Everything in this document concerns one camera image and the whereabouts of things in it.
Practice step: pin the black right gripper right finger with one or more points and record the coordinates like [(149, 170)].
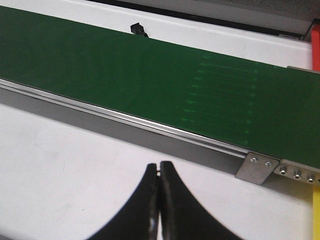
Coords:
[(182, 216)]

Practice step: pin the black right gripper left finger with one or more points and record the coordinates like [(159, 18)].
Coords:
[(138, 219)]

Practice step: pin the yellow plastic tray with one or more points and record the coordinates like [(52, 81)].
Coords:
[(316, 213)]

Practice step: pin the green conveyor belt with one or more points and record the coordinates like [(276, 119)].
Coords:
[(265, 108)]

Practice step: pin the red plastic tray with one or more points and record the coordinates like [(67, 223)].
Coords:
[(315, 44)]

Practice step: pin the grey stone countertop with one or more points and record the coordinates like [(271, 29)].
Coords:
[(293, 16)]

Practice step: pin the aluminium conveyor front rail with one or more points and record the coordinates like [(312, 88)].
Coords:
[(195, 148)]

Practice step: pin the metal conveyor end bracket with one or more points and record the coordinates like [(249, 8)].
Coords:
[(257, 167)]

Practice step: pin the black sensor on rail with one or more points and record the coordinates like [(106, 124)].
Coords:
[(138, 29)]

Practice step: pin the white conveyor back rail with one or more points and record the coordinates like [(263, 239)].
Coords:
[(270, 49)]

